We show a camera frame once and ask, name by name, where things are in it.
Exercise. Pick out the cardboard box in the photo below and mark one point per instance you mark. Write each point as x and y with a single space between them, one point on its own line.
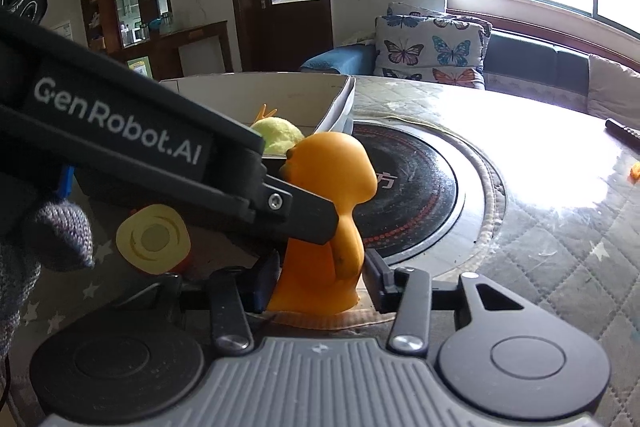
300 99

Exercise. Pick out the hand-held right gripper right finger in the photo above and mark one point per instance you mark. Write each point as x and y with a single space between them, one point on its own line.
377 282

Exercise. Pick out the yellow plush chick toy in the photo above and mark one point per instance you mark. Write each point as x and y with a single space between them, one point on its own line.
280 134

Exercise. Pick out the beige cushion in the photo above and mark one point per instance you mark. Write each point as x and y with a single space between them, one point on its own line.
615 87

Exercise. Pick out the white refrigerator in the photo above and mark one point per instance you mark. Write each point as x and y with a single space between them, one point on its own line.
62 32

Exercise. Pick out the butterfly print pillow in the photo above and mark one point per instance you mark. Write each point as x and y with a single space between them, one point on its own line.
425 52
405 8

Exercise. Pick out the orange dinosaur toy figure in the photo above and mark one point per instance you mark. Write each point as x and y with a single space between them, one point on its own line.
340 167

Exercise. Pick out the yellow plastic toy figure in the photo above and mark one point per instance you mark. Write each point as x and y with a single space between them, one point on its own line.
152 237

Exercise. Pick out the small orange toy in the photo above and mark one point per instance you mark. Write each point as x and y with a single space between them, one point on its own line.
635 171

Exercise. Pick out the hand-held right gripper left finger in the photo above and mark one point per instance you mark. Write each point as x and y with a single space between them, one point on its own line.
262 287

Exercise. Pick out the black remote control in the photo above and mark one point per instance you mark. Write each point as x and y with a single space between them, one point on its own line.
622 131

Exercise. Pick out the dark green bench cushion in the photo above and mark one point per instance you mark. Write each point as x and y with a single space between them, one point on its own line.
535 62

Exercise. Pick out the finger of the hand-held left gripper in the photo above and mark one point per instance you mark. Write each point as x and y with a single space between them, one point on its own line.
310 219

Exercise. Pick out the round black induction cooker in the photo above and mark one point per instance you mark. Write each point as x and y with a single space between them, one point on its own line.
425 187

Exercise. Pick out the blue seat cushion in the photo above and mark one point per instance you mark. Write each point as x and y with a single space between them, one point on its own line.
340 57

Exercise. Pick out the person's left hand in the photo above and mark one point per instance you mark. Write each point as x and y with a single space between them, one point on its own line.
55 232

